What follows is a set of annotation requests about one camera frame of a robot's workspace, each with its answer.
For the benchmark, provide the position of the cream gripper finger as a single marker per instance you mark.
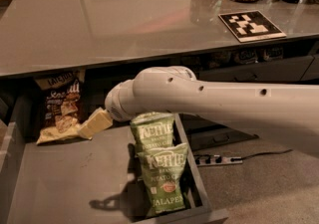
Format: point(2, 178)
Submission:
point(97, 121)

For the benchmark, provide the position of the brown chip bag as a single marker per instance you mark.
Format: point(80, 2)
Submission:
point(62, 107)

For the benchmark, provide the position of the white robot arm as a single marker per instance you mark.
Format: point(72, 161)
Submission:
point(284, 113)

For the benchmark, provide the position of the open grey top drawer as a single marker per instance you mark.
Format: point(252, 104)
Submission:
point(81, 181)

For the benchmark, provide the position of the front green jalapeno chip bag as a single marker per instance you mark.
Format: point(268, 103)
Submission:
point(162, 169)

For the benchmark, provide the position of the lower right grey drawer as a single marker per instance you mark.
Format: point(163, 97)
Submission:
point(208, 137)

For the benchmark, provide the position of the dark snack bag in drawer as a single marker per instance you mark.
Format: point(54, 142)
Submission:
point(243, 57)

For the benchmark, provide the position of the upper right grey drawer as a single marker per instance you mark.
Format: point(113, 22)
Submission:
point(283, 71)

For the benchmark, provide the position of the grey power strip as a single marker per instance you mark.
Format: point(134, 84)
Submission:
point(203, 160)

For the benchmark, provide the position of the black white fiducial marker tile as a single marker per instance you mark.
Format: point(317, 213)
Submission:
point(251, 26)

